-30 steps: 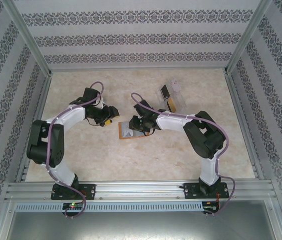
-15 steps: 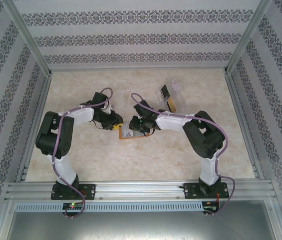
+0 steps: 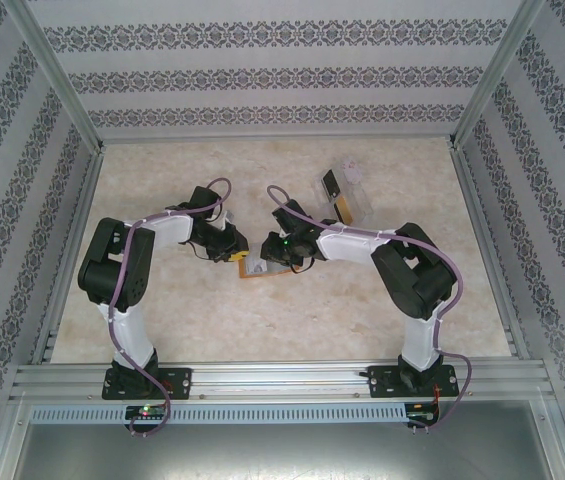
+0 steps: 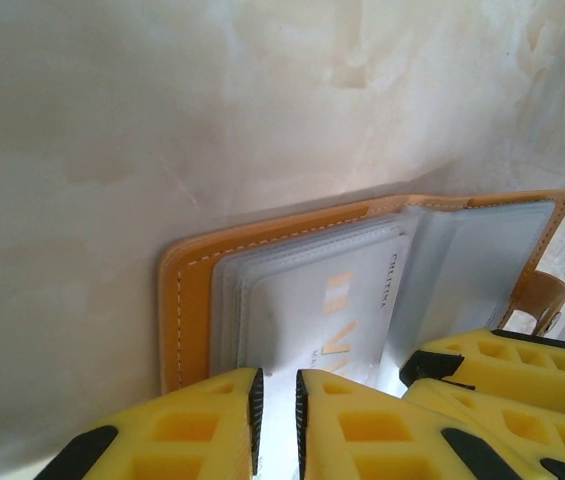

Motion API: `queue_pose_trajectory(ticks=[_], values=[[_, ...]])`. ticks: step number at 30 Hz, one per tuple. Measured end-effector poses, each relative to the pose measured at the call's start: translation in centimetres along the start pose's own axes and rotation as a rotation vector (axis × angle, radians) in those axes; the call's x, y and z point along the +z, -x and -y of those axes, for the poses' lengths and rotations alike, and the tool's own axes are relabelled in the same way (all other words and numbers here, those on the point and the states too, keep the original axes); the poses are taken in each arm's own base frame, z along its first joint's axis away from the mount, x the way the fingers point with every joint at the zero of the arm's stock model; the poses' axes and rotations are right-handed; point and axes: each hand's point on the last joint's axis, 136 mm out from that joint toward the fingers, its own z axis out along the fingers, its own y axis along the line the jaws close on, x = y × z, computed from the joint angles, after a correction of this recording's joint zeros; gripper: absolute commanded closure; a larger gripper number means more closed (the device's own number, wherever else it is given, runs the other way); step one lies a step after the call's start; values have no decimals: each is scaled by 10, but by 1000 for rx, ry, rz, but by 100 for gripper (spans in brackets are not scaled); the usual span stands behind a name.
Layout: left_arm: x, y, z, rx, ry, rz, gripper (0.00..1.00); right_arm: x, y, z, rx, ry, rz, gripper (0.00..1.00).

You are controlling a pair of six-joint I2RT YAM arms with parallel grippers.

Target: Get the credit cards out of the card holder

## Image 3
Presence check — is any aluminium side rail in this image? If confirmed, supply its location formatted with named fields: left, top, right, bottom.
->
left=449, top=144, right=533, bottom=361
left=29, top=147, right=108, bottom=365

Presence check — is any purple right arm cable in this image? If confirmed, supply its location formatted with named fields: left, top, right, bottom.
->
left=265, top=184, right=476, bottom=434

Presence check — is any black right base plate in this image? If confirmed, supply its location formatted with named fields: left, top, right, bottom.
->
left=359, top=364, right=458, bottom=400

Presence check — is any grey metal panel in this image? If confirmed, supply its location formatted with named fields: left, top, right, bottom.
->
left=11, top=423, right=561, bottom=480

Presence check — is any clear acrylic card stand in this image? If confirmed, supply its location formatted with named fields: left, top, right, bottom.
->
left=311, top=157, right=376, bottom=226

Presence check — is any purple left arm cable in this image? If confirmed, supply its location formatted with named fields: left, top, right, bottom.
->
left=107, top=177, right=237, bottom=439

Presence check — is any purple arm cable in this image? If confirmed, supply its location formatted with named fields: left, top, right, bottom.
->
left=265, top=184, right=476, bottom=434
left=107, top=177, right=237, bottom=439

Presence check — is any controller board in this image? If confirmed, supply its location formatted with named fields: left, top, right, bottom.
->
left=405, top=401, right=442, bottom=420
left=125, top=404, right=169, bottom=422

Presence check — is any slotted grey cable duct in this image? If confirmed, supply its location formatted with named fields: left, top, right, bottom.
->
left=29, top=403, right=409, bottom=424

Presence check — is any white card pink print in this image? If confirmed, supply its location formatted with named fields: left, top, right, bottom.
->
left=340, top=158, right=364, bottom=184

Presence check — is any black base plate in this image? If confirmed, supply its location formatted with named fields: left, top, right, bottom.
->
left=359, top=364, right=458, bottom=400
left=103, top=367, right=194, bottom=402

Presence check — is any orange card holder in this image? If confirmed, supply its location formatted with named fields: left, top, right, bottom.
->
left=237, top=242, right=294, bottom=281

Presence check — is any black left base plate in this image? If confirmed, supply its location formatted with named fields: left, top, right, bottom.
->
left=103, top=367, right=194, bottom=402

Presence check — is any gold card black magnetic stripe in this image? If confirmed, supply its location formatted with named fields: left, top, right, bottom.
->
left=331, top=195, right=356, bottom=224

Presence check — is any aluminium frame post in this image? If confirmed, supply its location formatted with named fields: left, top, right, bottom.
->
left=447, top=0, right=549, bottom=151
left=7, top=0, right=108, bottom=154

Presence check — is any right controller board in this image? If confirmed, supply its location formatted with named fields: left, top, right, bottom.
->
left=405, top=401, right=442, bottom=420

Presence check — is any left controller board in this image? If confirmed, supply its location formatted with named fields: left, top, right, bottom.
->
left=125, top=404, right=169, bottom=422

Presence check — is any aluminium mounting rail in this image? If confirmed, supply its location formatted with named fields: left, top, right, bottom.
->
left=9, top=362, right=552, bottom=404

